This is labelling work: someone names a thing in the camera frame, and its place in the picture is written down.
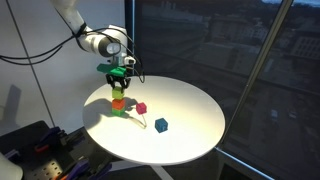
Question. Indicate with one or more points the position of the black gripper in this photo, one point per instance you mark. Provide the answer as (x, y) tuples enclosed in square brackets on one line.
[(117, 79)]

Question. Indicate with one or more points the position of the lime green block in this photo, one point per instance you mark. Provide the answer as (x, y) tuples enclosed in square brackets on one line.
[(118, 93)]

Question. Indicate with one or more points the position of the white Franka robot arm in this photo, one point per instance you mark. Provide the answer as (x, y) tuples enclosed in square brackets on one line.
[(96, 43)]

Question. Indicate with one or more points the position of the orange block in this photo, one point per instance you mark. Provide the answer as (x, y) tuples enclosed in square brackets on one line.
[(118, 104)]

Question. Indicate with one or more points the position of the dark green block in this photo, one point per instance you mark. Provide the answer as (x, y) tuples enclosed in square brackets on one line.
[(118, 112)]

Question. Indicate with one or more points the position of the magenta block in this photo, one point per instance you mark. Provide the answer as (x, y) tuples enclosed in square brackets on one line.
[(141, 108)]

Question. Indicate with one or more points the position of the blue block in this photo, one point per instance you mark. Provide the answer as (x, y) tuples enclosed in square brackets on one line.
[(161, 125)]

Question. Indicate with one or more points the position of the metal window mullion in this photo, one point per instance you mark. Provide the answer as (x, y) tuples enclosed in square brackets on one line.
[(130, 16), (263, 60)]

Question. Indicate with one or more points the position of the white rounded object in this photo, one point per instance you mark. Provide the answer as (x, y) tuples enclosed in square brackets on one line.
[(8, 168)]

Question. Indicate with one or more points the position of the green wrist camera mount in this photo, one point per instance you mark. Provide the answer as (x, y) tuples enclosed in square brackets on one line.
[(111, 69)]

